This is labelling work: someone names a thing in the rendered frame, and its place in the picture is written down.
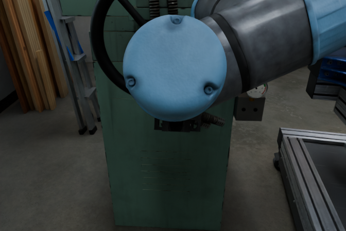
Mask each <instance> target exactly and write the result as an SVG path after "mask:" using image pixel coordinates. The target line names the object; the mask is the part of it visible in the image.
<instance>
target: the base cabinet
mask: <svg viewBox="0 0 346 231"><path fill-rule="evenodd" d="M93 67H94V75H95V82H96V90H97V97H98V105H99V112H100V120H101V127H102V134H103V142H104V146H105V154H106V161H107V168H108V176H109V183H110V190H111V198H112V205H113V212H114V220H115V225H122V226H141V227H160V228H179V229H198V230H217V231H220V227H221V218H222V209H223V200H224V191H225V186H226V177H227V168H228V159H229V150H230V141H231V132H232V123H233V114H234V106H235V98H232V99H230V100H228V101H225V102H223V103H221V104H219V105H216V106H214V107H212V108H210V109H207V110H205V111H204V112H206V113H209V114H212V115H215V116H217V117H221V118H224V119H225V124H224V125H223V127H220V126H217V125H215V124H213V123H211V126H210V127H209V129H205V128H202V127H200V132H194V131H190V132H167V131H162V130H154V117H152V116H151V115H149V114H148V113H146V112H145V111H144V110H143V109H142V108H141V107H140V106H139V105H138V104H137V102H136V101H135V99H134V98H133V97H132V95H130V94H128V93H126V92H124V91H123V90H121V89H120V88H119V87H117V86H116V85H115V84H114V83H113V82H112V81H111V80H110V79H109V78H108V77H107V76H106V75H105V73H104V72H103V71H102V69H101V68H100V66H99V64H98V62H97V61H93Z"/></svg>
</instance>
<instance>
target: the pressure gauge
mask: <svg viewBox="0 0 346 231"><path fill-rule="evenodd" d="M267 90H268V84H267V83H265V84H263V85H261V86H258V87H257V89H255V88H254V89H252V90H249V91H247V92H245V93H246V94H247V96H248V97H249V101H254V100H255V99H256V98H260V97H262V96H264V95H265V94H266V92H267Z"/></svg>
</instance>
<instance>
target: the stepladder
mask: <svg viewBox="0 0 346 231"><path fill-rule="evenodd" d="M42 1H43V5H44V8H45V12H44V13H45V15H46V17H47V19H48V22H49V26H50V29H51V32H52V35H53V39H54V43H55V46H56V49H57V53H58V56H59V60H60V63H61V67H62V70H63V74H64V77H65V80H66V84H67V88H68V91H69V94H70V97H71V101H72V104H73V108H74V111H75V115H76V118H77V121H78V125H79V130H78V132H79V135H83V134H84V133H85V132H86V131H87V126H85V125H84V122H83V119H82V115H81V111H80V108H79V104H78V101H77V100H78V99H79V101H80V104H81V107H82V110H83V113H84V116H85V119H86V122H87V125H88V128H89V133H90V135H93V134H94V133H95V132H96V131H97V126H96V125H95V122H94V119H93V114H92V113H91V110H90V106H89V103H88V99H87V97H88V98H89V100H90V99H91V100H92V103H93V106H94V109H95V112H96V115H97V120H98V122H100V121H101V120H100V112H99V105H98V102H97V99H96V95H95V92H96V91H97V90H96V87H93V86H92V82H91V79H90V75H89V72H88V69H87V66H86V63H85V58H86V57H87V55H86V54H83V50H82V48H81V46H80V43H79V40H78V37H77V34H76V30H75V27H74V23H73V21H75V16H63V14H62V9H61V3H60V0H42ZM70 36H71V37H70ZM71 38H72V40H73V43H74V46H75V49H76V53H77V54H75V52H74V48H73V45H72V41H71ZM77 61H78V62H77ZM78 64H80V65H81V68H82V71H83V75H84V78H85V81H86V84H87V87H85V88H84V85H83V82H82V77H81V74H80V70H79V67H78ZM68 67H69V69H70V71H69V69H68ZM70 72H71V75H72V79H73V82H74V85H75V88H76V91H77V94H78V96H77V97H76V93H75V90H74V86H73V83H72V79H71V75H70Z"/></svg>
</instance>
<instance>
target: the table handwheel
mask: <svg viewBox="0 0 346 231"><path fill-rule="evenodd" d="M118 1H119V2H120V3H121V5H122V6H123V7H124V8H125V9H126V10H127V11H128V13H129V14H130V15H131V16H132V17H133V19H134V20H135V21H136V22H137V24H138V25H139V26H140V27H142V26H143V25H144V24H146V23H147V22H146V21H145V20H144V19H143V18H142V16H141V15H140V14H139V13H138V12H137V11H136V10H135V8H134V7H133V6H132V5H131V3H130V2H129V1H128V0H118ZM113 2H114V0H97V1H96V3H95V6H94V9H93V12H92V16H91V23H90V37H91V44H92V49H93V52H94V55H95V58H96V60H97V62H98V64H99V66H100V68H101V69H102V71H103V72H104V73H105V75H106V76H107V77H108V78H109V79H110V80H111V81H112V82H113V83H114V84H115V85H116V86H117V87H119V88H120V89H121V90H123V91H124V92H126V93H128V94H130V92H129V90H128V89H127V88H126V83H125V79H124V76H123V75H122V74H121V73H120V72H119V71H118V70H117V69H116V68H115V67H114V65H113V64H112V62H111V60H110V58H109V56H108V54H107V51H106V48H105V43H104V38H103V28H104V23H105V18H106V15H107V12H108V10H109V8H110V6H111V5H112V3H113ZM130 95H131V94H130Z"/></svg>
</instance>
